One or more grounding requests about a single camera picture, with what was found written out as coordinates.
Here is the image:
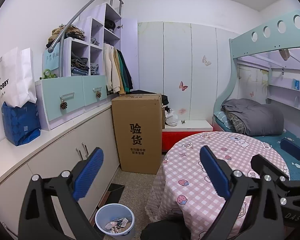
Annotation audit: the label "round table, pink checked cloth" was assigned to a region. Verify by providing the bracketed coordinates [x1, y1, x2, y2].
[145, 131, 290, 240]

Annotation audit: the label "teal printed board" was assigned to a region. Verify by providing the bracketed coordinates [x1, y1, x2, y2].
[42, 44, 62, 72]

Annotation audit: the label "teal bunk bed frame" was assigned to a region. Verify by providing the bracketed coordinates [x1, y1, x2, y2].
[212, 9, 300, 130]

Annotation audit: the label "red white low bench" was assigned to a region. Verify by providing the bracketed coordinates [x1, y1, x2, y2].
[162, 120, 214, 153]

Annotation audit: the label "black flat garment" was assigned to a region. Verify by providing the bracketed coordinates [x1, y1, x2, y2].
[130, 89, 162, 95]

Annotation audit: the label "narrow teal drawer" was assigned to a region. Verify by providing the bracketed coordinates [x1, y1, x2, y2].
[82, 74, 107, 106]

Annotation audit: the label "green hanging garment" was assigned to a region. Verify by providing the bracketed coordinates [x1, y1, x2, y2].
[117, 50, 130, 93]

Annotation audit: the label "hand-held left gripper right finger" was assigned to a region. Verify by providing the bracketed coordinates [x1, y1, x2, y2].
[197, 145, 287, 240]

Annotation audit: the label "yellow hanging garment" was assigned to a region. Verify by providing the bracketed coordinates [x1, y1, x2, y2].
[114, 49, 124, 95]

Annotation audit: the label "grey metal handrail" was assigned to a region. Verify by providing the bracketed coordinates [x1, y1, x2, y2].
[45, 0, 124, 78]

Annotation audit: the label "pile of wrappers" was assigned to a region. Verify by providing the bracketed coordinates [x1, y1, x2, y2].
[104, 217, 130, 234]

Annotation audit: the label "blue plastic bin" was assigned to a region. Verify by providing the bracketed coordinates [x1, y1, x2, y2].
[95, 204, 136, 240]

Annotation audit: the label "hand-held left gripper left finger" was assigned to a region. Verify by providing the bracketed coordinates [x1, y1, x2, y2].
[17, 147, 104, 240]

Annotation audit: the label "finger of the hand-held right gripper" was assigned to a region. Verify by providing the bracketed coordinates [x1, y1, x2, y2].
[250, 154, 294, 193]
[280, 138, 300, 165]

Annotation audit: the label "teal printed bedsheet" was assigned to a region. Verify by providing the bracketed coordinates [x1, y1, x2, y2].
[215, 120, 300, 180]

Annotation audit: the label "dark cloth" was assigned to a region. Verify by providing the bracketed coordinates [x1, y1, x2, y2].
[140, 219, 190, 240]

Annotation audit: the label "white wardrobe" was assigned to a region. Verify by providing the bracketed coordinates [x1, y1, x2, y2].
[137, 21, 238, 122]

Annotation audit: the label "grey quilt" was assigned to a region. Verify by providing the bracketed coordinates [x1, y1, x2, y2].
[221, 98, 285, 136]

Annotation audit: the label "plaid blanket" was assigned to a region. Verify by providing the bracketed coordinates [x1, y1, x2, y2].
[226, 112, 245, 133]

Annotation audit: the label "cream hanging jacket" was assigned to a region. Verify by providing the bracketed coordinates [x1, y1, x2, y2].
[103, 44, 120, 94]

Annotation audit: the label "black clothes heap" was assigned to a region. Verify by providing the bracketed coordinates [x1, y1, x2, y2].
[161, 94, 170, 113]

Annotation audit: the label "blue striped pillow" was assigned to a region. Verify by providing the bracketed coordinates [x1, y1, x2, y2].
[213, 111, 232, 130]

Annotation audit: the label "low white cabinet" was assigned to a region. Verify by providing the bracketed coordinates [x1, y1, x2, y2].
[0, 100, 120, 240]

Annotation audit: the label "white paper bag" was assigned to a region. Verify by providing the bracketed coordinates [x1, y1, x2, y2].
[0, 47, 37, 108]

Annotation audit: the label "blue shopping bag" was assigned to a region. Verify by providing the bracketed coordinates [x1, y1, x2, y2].
[1, 101, 42, 147]

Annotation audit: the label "white plastic bag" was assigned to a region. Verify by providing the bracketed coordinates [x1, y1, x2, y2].
[165, 109, 178, 127]

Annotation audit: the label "dark folded clothes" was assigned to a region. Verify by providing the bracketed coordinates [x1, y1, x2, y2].
[70, 56, 89, 75]

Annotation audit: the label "purple white cubby shelf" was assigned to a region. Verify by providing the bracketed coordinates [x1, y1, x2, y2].
[62, 3, 123, 78]

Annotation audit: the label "green plant ornament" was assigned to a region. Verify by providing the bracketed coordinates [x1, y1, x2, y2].
[40, 69, 58, 80]

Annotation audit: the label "purple wall shelf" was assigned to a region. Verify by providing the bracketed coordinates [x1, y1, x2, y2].
[266, 82, 300, 108]

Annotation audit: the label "black hanging coat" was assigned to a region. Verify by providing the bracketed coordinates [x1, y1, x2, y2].
[120, 51, 134, 93]

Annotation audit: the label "tall cardboard box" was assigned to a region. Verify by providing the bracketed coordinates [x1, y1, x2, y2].
[111, 94, 165, 175]

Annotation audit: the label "brown clothes pile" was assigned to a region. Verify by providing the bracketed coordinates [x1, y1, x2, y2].
[49, 24, 86, 45]

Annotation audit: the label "wide teal drawer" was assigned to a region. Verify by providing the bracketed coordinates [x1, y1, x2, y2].
[40, 76, 85, 124]

